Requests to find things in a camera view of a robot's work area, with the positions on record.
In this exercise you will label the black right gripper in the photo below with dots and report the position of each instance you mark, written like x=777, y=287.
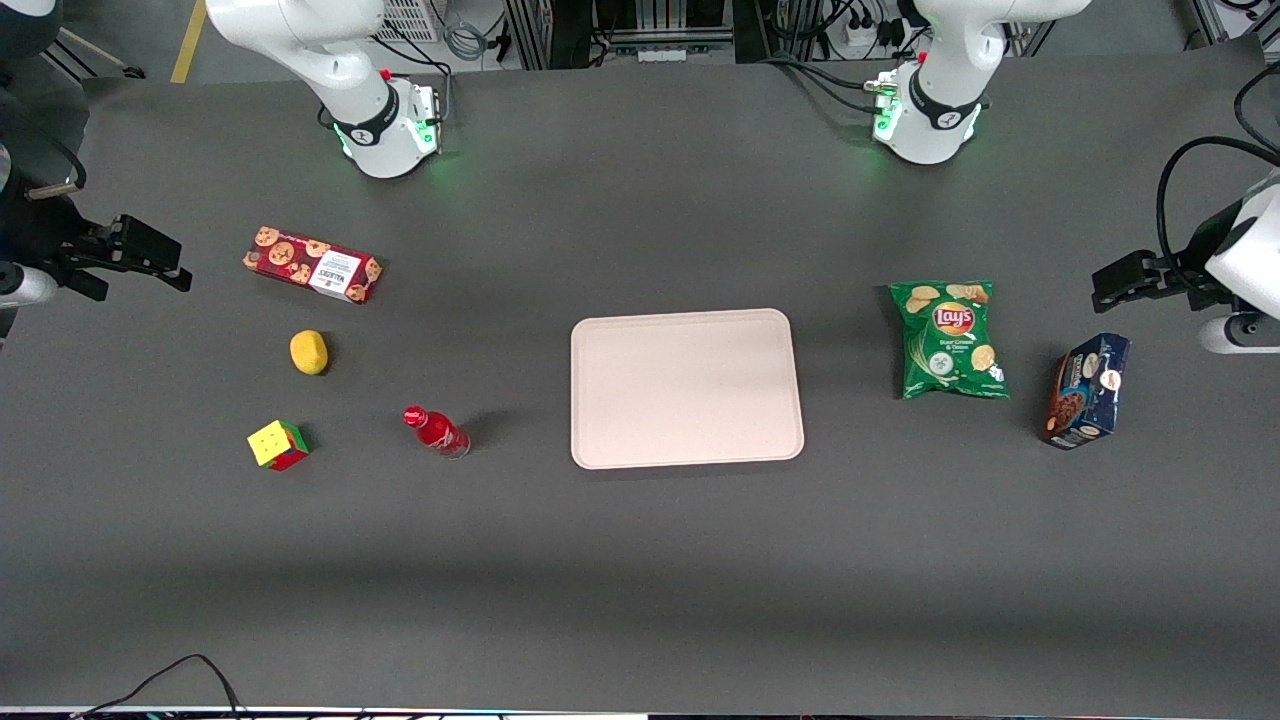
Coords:
x=52, y=243

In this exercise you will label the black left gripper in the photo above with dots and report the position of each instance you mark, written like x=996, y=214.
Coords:
x=1178, y=277

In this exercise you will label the red coke bottle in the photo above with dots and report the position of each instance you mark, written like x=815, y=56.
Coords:
x=436, y=432

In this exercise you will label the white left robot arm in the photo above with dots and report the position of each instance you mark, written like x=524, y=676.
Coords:
x=935, y=110

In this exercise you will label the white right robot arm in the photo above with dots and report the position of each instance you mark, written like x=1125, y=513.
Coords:
x=372, y=95

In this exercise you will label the beige plastic tray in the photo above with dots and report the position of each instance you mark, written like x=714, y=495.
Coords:
x=686, y=388

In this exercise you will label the blue chocolate cookie box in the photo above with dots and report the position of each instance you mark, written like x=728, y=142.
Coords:
x=1086, y=390

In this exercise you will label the red cookie box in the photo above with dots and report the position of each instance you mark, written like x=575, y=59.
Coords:
x=312, y=264

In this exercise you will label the yellow lemon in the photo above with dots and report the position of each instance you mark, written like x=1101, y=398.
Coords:
x=309, y=352

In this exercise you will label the green Lay's chips bag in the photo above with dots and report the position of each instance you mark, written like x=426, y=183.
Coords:
x=948, y=340

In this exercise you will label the colourful rubik's cube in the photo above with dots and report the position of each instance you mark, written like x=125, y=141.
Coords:
x=276, y=445

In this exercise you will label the white vented box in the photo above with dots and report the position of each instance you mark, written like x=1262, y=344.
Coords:
x=408, y=18

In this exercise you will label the white power strip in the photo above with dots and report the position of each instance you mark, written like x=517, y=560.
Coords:
x=868, y=32

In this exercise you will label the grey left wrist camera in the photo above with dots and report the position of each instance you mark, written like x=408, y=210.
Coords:
x=1240, y=334

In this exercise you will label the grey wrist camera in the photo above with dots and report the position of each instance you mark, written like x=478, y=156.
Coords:
x=26, y=285
x=1240, y=334

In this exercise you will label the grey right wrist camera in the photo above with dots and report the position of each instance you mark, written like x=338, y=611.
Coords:
x=26, y=285

